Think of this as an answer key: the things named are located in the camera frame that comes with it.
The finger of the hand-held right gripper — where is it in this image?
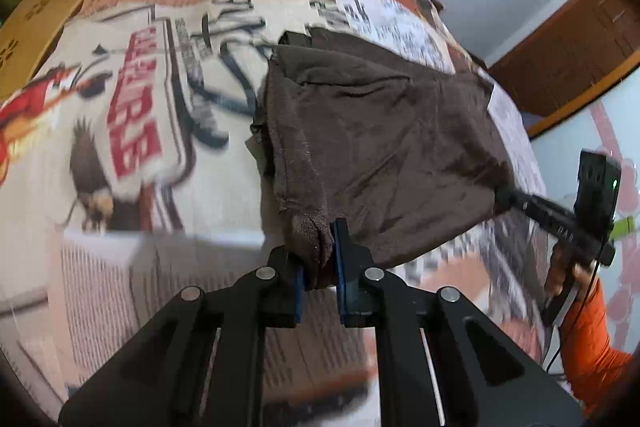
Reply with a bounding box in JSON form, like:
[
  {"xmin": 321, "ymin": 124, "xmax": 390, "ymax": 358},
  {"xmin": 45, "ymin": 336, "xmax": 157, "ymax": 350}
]
[{"xmin": 495, "ymin": 187, "xmax": 561, "ymax": 233}]

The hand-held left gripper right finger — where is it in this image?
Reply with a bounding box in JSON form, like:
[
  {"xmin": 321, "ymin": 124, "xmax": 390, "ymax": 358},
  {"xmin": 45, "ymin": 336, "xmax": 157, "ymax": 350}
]
[{"xmin": 333, "ymin": 218, "xmax": 587, "ymax": 427}]

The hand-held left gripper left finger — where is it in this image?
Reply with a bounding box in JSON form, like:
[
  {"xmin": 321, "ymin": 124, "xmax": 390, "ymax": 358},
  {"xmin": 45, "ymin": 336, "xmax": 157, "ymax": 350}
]
[{"xmin": 57, "ymin": 246, "xmax": 306, "ymax": 427}]

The brown shirt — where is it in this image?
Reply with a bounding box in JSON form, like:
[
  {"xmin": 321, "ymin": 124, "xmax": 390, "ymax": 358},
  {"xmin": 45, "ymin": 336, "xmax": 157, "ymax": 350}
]
[{"xmin": 245, "ymin": 27, "xmax": 516, "ymax": 290}]

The person's right forearm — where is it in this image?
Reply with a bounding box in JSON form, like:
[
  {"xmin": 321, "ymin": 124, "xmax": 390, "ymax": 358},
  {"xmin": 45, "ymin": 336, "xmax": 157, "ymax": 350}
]
[{"xmin": 560, "ymin": 279, "xmax": 636, "ymax": 413}]

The person's right hand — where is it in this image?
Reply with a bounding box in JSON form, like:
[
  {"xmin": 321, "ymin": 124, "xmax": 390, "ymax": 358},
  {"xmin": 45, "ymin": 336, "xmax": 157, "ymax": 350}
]
[{"xmin": 545, "ymin": 249, "xmax": 598, "ymax": 300}]

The wooden door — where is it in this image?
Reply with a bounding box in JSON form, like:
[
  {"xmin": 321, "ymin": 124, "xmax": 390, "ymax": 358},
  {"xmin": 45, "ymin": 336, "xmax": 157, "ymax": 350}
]
[{"xmin": 487, "ymin": 0, "xmax": 640, "ymax": 140}]

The printed blanket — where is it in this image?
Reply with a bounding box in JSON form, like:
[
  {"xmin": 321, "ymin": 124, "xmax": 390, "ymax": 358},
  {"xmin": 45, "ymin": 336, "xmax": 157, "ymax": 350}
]
[{"xmin": 0, "ymin": 0, "xmax": 561, "ymax": 427}]

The brown cardboard box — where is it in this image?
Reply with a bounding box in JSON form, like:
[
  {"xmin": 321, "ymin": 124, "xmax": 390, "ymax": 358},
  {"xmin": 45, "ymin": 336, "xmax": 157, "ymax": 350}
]
[{"xmin": 0, "ymin": 0, "xmax": 108, "ymax": 102}]

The black cable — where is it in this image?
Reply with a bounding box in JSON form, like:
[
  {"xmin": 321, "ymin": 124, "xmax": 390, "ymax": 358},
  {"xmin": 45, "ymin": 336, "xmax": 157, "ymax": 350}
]
[{"xmin": 542, "ymin": 259, "xmax": 601, "ymax": 380}]

